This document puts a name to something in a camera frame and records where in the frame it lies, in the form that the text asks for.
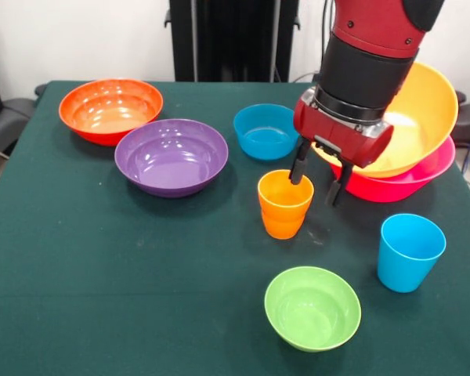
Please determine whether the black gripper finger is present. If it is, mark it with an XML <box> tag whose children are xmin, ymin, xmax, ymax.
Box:
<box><xmin>324</xmin><ymin>161</ymin><xmax>355</xmax><ymax>208</ymax></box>
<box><xmin>288</xmin><ymin>139</ymin><xmax>312</xmax><ymax>186</ymax></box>

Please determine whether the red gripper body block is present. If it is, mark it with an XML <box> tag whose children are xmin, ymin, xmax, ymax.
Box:
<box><xmin>293</xmin><ymin>88</ymin><xmax>395</xmax><ymax>169</ymax></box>

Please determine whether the orange plastic cup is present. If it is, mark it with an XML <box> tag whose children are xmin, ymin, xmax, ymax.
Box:
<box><xmin>261</xmin><ymin>209</ymin><xmax>309</xmax><ymax>240</ymax></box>
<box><xmin>257</xmin><ymin>169</ymin><xmax>316</xmax><ymax>221</ymax></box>

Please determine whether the large orange plastic bowl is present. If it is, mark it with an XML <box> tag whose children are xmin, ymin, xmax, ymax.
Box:
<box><xmin>312</xmin><ymin>61</ymin><xmax>459</xmax><ymax>179</ymax></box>

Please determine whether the small blue plastic bowl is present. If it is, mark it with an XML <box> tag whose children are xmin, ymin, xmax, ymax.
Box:
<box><xmin>233</xmin><ymin>103</ymin><xmax>302</xmax><ymax>161</ymax></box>

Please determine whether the large pink plastic bowl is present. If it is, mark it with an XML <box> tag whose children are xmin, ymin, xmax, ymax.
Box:
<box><xmin>331</xmin><ymin>136</ymin><xmax>457</xmax><ymax>204</ymax></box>

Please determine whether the blue plastic cup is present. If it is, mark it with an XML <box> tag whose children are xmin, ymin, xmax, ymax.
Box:
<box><xmin>377</xmin><ymin>213</ymin><xmax>447</xmax><ymax>294</ymax></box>

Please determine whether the purple plastic bowl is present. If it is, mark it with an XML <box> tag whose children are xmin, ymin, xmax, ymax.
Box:
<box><xmin>114</xmin><ymin>118</ymin><xmax>230</xmax><ymax>198</ymax></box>

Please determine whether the small green plastic bowl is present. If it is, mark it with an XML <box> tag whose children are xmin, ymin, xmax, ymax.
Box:
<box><xmin>263</xmin><ymin>266</ymin><xmax>363</xmax><ymax>353</ymax></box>

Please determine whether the red plastic bowl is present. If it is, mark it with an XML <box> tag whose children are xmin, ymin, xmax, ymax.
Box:
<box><xmin>58</xmin><ymin>78</ymin><xmax>165</xmax><ymax>147</ymax></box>

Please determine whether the dark green table cloth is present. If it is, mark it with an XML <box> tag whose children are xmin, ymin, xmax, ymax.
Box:
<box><xmin>0</xmin><ymin>80</ymin><xmax>470</xmax><ymax>376</ymax></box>

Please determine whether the black wall cable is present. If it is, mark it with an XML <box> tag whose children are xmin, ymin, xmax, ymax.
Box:
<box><xmin>293</xmin><ymin>0</ymin><xmax>338</xmax><ymax>83</ymax></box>

